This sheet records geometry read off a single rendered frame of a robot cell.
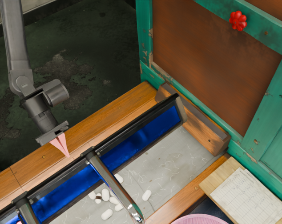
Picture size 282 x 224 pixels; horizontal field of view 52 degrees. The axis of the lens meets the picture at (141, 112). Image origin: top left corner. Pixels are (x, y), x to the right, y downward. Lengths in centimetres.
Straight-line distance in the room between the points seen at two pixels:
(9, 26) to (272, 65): 69
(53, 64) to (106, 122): 145
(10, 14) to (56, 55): 160
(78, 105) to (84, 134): 108
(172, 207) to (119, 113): 39
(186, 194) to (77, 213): 34
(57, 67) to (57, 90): 151
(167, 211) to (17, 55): 62
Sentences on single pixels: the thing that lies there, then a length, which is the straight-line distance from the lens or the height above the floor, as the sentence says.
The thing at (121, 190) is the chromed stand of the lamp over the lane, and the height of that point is 112.
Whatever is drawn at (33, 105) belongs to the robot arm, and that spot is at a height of 99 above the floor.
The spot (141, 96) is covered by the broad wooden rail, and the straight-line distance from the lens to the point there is 110.
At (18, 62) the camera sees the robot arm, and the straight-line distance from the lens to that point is 88.
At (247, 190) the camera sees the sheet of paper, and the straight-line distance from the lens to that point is 95.
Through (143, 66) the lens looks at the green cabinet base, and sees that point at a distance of 112.
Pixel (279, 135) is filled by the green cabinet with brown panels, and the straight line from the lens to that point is 80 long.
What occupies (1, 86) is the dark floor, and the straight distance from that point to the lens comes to 245.
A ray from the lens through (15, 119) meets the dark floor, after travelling 219.
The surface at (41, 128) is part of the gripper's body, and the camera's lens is 88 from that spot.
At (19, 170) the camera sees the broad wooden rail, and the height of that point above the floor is 76.
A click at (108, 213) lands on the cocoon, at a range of 91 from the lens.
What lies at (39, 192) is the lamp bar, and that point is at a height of 111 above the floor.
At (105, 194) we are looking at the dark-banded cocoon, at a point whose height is 76.
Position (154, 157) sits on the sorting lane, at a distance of 99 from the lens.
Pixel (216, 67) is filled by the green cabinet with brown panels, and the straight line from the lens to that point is 82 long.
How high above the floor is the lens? 163
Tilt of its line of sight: 55 degrees down
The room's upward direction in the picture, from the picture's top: 4 degrees counter-clockwise
